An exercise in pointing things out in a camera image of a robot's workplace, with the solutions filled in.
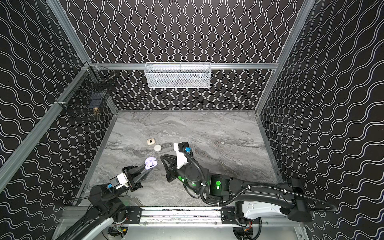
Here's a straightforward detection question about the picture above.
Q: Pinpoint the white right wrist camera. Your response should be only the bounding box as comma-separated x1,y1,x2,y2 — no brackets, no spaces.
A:
174,142,191,169

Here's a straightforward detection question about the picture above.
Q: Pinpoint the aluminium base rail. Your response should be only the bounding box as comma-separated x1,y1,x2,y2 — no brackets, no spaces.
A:
121,203,303,228

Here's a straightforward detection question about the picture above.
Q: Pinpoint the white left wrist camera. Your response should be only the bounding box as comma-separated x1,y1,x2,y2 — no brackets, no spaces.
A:
107,173,129,189

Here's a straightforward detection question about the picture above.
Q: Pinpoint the purple round disc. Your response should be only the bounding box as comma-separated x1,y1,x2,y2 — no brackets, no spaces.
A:
145,157,158,170

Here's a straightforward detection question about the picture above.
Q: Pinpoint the aluminium corner frame post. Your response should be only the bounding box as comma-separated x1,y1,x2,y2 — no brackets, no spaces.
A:
46,0,91,63

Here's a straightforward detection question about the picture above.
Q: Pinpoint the small brass object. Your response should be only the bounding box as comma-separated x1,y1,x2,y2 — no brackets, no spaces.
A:
93,107,100,118

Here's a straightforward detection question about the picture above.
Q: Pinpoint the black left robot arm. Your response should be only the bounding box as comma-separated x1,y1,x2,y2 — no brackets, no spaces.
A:
57,162,158,240

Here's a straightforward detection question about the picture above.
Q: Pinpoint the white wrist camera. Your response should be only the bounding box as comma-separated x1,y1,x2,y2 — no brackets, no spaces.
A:
107,173,129,189
174,142,191,169

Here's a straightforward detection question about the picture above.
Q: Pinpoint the cream earbud charging case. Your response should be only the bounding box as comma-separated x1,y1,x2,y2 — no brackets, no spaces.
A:
147,138,156,146

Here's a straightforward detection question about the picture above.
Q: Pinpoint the black wire basket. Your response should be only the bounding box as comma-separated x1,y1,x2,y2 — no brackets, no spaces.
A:
58,66,117,122

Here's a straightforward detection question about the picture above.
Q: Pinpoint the white round disc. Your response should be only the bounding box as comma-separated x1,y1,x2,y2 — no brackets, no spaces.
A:
154,145,162,152

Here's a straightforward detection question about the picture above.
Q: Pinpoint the white wire mesh basket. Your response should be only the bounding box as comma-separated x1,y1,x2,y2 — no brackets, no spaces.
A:
144,62,212,89

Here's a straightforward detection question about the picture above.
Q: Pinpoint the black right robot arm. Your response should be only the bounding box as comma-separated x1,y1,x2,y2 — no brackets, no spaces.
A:
161,154,337,223

